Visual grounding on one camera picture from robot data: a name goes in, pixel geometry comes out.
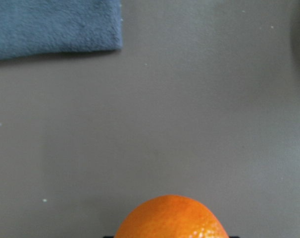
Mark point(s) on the orange mandarin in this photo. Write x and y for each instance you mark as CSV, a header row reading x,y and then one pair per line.
x,y
171,216

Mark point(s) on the grey folded cloth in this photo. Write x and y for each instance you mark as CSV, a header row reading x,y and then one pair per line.
x,y
32,27

